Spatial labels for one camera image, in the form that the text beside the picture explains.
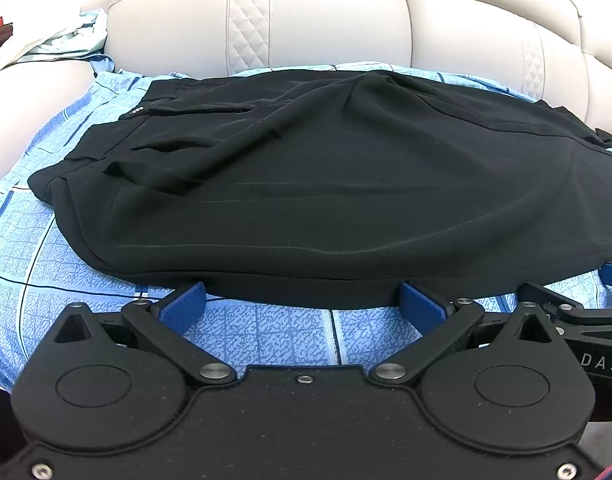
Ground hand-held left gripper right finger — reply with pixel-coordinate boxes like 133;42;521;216
370;279;563;387

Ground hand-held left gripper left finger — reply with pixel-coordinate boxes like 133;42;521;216
47;281;239;387

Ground black pants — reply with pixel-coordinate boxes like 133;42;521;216
28;71;612;311

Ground blue checked bed sheet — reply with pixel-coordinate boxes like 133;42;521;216
0;62;612;397

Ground light green cloth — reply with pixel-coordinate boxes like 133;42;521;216
0;7;110;77

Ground beige leather sofa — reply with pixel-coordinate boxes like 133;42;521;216
103;0;612;128

